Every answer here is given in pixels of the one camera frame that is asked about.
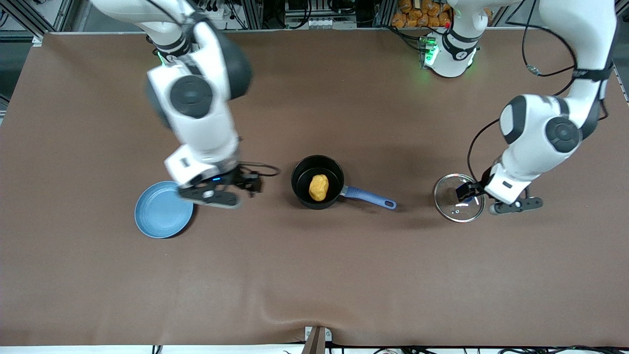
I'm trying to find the green lit circuit board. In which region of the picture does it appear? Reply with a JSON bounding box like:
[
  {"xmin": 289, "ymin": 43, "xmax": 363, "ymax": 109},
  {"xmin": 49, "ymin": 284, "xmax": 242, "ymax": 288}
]
[{"xmin": 418, "ymin": 35, "xmax": 439, "ymax": 69}]

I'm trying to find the brown table mat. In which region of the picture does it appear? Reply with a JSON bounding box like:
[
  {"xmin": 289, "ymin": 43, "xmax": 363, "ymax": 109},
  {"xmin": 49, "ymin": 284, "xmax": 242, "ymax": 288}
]
[{"xmin": 0, "ymin": 29, "xmax": 629, "ymax": 348}]

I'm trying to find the blue round plate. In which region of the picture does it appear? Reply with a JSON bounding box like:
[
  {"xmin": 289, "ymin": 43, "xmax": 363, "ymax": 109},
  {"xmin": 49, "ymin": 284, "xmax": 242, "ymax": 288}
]
[{"xmin": 134, "ymin": 180, "xmax": 195, "ymax": 239}]

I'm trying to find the black arm strap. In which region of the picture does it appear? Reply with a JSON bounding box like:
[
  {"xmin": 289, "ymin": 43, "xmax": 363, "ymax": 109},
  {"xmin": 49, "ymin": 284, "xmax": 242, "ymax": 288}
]
[{"xmin": 572, "ymin": 61, "xmax": 615, "ymax": 84}]

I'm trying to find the glass lid with blue knob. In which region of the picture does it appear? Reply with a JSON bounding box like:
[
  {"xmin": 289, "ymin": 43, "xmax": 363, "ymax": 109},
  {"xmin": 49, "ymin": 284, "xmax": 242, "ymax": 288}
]
[{"xmin": 433, "ymin": 173, "xmax": 486, "ymax": 223}]

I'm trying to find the black pot with blue handle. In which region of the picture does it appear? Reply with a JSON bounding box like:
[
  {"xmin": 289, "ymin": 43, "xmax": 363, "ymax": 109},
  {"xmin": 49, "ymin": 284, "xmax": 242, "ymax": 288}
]
[{"xmin": 291, "ymin": 155, "xmax": 397, "ymax": 211}]

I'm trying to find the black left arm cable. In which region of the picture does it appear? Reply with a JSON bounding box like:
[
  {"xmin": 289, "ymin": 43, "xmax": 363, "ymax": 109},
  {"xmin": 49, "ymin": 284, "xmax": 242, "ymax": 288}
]
[{"xmin": 466, "ymin": 0, "xmax": 613, "ymax": 185}]

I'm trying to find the yellow potato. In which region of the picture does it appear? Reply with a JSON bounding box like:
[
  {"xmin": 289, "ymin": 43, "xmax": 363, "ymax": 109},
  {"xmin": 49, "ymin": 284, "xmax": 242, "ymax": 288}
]
[{"xmin": 309, "ymin": 174, "xmax": 330, "ymax": 202}]

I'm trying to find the pile of orange toy foods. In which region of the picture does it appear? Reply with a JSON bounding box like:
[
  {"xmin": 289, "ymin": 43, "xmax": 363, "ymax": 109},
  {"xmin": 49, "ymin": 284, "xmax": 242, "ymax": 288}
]
[{"xmin": 391, "ymin": 0, "xmax": 452, "ymax": 29}]

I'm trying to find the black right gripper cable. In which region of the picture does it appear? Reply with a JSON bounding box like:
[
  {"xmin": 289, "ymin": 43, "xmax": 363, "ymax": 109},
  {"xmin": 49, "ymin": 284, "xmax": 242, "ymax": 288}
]
[{"xmin": 240, "ymin": 161, "xmax": 281, "ymax": 179}]

